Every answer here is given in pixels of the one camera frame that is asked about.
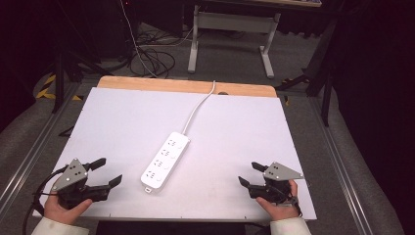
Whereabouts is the white board sheet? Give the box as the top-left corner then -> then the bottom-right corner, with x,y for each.
32,86 -> 318,223

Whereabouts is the black cable tangle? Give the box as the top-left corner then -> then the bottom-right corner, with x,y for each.
129,48 -> 177,78

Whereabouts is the grey metal table frame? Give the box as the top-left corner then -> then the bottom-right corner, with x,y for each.
187,0 -> 323,79

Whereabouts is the thin white floor cable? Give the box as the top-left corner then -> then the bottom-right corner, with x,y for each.
119,0 -> 159,78

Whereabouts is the black tripod stand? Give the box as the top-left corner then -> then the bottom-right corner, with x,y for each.
51,48 -> 113,115

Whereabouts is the white power strip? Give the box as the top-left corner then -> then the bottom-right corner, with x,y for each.
140,131 -> 191,194

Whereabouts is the aluminium rail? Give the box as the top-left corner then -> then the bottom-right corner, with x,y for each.
308,97 -> 374,235
0,81 -> 83,211

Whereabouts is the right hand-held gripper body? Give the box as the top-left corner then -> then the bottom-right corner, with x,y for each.
248,162 -> 305,206

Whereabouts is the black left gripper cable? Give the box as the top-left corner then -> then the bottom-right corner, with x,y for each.
22,164 -> 69,235

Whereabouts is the black metal stand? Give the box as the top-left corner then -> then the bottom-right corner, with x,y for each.
274,19 -> 338,127

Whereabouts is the person's left hand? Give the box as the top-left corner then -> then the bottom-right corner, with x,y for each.
43,194 -> 94,226

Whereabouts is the person's right hand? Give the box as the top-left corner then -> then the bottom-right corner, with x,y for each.
255,178 -> 301,221

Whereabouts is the white power strip cable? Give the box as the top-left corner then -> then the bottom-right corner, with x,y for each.
181,79 -> 216,135

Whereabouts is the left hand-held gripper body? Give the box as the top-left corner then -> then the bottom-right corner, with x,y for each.
51,158 -> 111,211

